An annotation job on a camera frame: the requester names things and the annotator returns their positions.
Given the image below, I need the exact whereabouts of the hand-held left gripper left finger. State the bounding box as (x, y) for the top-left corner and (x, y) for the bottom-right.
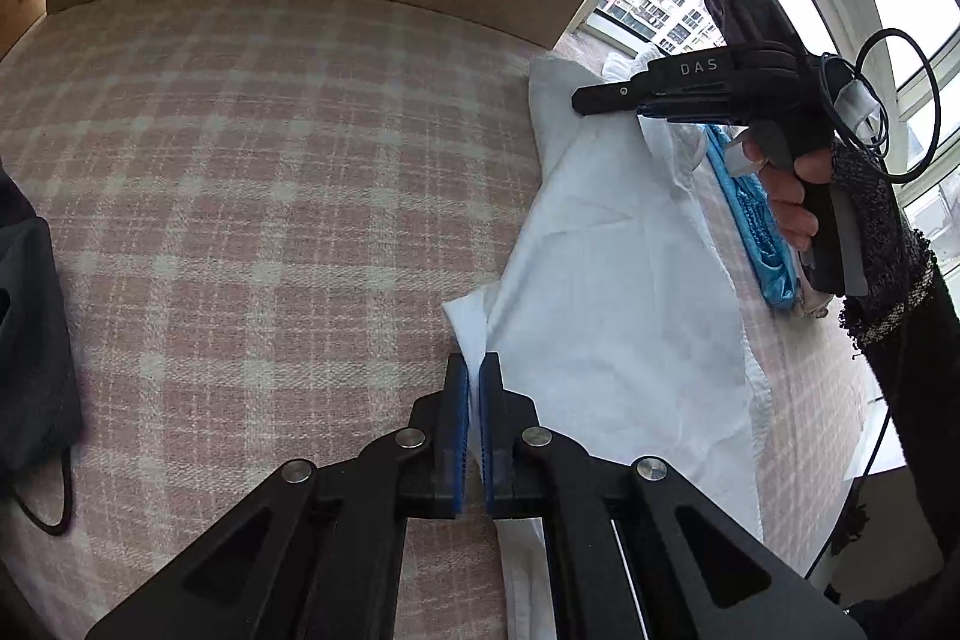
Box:
(84, 353), (473, 640)

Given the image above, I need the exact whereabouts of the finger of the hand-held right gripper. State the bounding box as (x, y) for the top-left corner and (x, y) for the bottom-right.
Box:
(571, 74), (653, 118)

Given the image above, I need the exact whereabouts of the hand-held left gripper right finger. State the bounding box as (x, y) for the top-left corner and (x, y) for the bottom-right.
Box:
(478, 351), (863, 640)

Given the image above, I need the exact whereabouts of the white shirt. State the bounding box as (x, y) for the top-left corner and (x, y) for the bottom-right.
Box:
(441, 49), (773, 640)

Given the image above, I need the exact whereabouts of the person's right hand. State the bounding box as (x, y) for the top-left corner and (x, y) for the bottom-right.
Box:
(731, 134), (835, 251)

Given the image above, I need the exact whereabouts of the white tape tag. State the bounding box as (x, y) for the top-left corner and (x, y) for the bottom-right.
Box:
(834, 80), (888, 133)

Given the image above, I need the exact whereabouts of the blue cloth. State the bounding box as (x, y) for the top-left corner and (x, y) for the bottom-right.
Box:
(705, 126), (803, 311)

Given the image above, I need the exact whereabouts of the dark grey garment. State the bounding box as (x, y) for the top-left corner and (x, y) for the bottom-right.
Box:
(0, 156), (85, 536)

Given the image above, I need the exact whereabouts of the black cable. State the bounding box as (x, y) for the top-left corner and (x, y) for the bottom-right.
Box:
(806, 29), (942, 577)

